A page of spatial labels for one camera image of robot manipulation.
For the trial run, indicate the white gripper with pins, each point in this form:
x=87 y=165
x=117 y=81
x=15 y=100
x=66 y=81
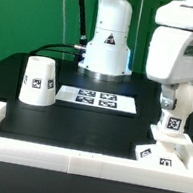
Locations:
x=170 y=61

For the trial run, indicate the white lamp bulb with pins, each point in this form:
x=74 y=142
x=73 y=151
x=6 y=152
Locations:
x=172 y=122

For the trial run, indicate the white lamp base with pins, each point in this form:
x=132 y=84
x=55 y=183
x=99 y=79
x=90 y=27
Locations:
x=167 y=151

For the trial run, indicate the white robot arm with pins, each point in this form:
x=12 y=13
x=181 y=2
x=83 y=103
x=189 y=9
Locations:
x=107 y=53

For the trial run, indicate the white lamp shade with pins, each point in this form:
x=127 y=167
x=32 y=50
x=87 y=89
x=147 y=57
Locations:
x=38 y=87

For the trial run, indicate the white marker sheet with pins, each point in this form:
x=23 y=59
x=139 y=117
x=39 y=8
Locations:
x=97 y=99

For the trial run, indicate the white U-shaped fence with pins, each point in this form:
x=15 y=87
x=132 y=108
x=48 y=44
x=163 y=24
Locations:
x=94 y=164

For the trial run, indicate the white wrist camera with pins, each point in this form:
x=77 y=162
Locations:
x=177 y=14

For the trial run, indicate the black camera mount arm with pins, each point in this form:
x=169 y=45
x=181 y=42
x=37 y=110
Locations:
x=83 y=37

